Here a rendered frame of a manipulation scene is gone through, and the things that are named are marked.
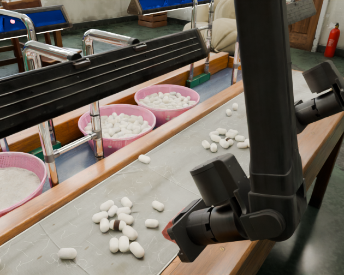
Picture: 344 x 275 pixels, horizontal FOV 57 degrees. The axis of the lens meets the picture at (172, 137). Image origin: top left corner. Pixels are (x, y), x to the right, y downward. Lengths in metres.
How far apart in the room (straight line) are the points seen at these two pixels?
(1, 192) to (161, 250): 0.45
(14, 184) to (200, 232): 0.57
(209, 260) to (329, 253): 1.25
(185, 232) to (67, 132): 0.74
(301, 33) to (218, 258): 5.16
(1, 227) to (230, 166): 0.52
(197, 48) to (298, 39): 4.87
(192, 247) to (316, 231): 1.45
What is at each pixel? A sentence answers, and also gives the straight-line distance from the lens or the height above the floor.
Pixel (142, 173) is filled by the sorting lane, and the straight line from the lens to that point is 0.90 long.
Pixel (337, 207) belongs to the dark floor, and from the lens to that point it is 2.16.
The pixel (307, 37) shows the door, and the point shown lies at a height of 0.19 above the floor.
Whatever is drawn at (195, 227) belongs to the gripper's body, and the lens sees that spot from 0.52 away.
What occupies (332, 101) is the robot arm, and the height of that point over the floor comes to 0.99.
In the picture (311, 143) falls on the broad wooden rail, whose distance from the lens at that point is 1.09.
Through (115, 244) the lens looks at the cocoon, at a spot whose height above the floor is 0.76.
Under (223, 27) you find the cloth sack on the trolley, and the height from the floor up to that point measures 0.54.
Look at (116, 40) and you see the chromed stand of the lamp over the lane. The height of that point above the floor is 1.11.
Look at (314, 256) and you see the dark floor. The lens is 1.81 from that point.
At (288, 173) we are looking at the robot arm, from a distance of 0.41.
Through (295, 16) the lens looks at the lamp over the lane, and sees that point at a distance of 1.47.
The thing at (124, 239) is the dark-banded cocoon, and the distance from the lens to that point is 0.69.
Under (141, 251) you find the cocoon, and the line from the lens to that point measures 0.67.
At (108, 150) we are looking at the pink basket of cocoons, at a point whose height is 0.71.
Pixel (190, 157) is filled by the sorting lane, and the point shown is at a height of 0.74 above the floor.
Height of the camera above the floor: 1.27
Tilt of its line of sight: 30 degrees down
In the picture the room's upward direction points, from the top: 2 degrees clockwise
